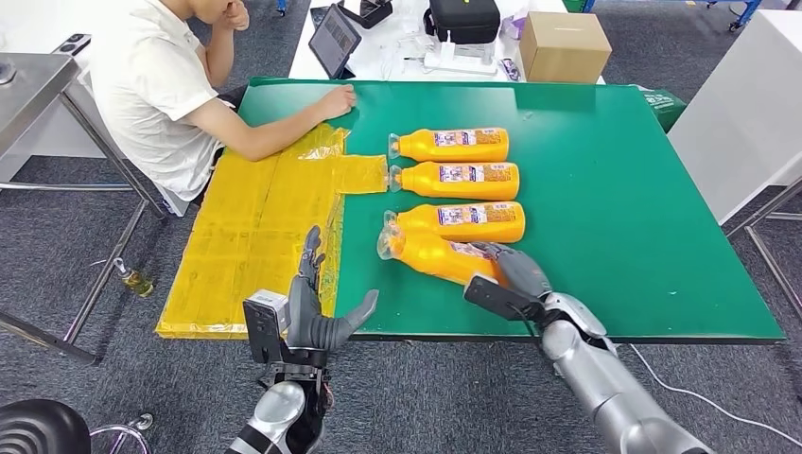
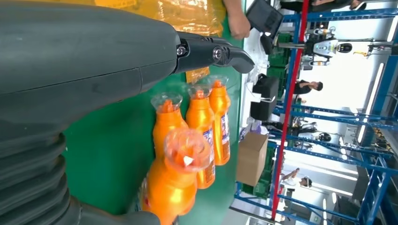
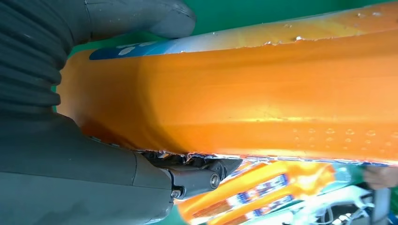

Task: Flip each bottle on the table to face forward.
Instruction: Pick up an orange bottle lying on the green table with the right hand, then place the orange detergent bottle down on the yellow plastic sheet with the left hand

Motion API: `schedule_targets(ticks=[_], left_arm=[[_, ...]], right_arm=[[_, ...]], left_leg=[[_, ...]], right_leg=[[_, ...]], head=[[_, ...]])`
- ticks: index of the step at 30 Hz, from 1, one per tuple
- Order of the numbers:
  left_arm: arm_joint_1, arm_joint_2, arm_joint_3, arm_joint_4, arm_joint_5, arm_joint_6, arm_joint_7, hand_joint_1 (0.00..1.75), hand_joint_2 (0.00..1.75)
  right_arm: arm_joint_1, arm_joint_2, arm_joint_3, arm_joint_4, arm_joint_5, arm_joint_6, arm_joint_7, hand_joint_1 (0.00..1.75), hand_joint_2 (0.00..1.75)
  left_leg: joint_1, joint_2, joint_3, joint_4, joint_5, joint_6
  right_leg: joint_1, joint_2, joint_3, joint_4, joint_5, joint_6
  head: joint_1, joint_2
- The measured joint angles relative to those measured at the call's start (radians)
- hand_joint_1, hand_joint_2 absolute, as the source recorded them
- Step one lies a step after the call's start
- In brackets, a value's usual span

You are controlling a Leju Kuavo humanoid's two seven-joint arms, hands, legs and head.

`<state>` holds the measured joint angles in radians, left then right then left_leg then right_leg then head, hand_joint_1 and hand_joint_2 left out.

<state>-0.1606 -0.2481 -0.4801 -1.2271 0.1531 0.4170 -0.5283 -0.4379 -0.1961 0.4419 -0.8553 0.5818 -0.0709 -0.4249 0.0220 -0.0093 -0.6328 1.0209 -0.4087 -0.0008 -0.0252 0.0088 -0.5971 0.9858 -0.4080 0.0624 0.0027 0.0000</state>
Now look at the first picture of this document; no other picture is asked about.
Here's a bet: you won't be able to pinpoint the person's left hand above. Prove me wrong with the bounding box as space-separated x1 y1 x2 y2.
216 0 251 31

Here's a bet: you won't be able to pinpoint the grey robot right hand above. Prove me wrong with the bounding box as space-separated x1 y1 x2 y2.
466 240 552 301

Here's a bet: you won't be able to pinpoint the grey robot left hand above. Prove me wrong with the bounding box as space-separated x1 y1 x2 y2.
285 225 380 352

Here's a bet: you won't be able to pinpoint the person's right hand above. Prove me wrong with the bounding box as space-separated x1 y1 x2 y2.
316 84 358 121

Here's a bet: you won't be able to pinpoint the orange detergent bottle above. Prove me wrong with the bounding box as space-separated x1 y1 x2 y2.
375 225 506 288
388 161 521 201
383 201 526 244
387 127 510 163

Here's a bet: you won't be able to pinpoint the small yellow liquid bottle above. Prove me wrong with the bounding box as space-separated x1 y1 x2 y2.
113 256 155 299

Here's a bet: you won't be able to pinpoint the black tablet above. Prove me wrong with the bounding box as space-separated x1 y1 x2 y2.
307 3 363 80

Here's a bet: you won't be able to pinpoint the yellow taped cardboard mat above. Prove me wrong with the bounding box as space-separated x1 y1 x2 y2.
155 122 391 341

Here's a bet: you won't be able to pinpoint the person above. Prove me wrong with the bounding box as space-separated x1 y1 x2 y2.
89 0 358 218

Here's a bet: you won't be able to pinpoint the white power strip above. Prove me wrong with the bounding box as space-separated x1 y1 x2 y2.
423 31 499 77

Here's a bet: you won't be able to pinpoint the black carry case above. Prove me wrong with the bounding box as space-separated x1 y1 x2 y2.
423 0 502 45

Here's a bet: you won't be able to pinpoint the black smartphone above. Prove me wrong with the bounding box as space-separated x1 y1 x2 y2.
51 32 93 58

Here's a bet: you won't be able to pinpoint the pale purple tissue pack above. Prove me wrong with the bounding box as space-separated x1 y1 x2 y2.
500 9 531 40

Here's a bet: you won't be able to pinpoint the stainless steel table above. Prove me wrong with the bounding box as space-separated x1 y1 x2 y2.
0 53 167 365

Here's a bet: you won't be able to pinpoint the green bag with white print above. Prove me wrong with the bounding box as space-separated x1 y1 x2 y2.
637 86 689 134

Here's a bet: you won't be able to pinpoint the brown cardboard box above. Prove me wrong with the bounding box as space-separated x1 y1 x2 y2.
518 10 614 85

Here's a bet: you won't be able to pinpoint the white cabinet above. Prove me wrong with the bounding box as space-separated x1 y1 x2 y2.
667 9 802 225

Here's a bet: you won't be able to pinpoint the blue metal rack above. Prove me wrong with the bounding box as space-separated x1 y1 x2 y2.
579 0 766 32

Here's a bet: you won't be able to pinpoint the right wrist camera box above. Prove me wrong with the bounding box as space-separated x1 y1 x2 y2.
463 274 547 323

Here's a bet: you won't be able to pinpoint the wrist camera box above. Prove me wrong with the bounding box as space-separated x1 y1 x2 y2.
463 274 547 323
242 288 292 365

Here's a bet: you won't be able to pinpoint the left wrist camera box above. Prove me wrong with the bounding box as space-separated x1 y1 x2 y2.
242 288 292 365

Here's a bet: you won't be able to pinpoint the chrome stool ring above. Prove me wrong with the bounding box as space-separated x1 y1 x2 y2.
89 413 155 454

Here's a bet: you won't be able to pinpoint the white floor cable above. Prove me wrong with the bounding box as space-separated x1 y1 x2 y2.
629 344 802 449

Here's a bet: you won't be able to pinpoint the steel frame legs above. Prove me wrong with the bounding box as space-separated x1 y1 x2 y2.
726 178 802 321

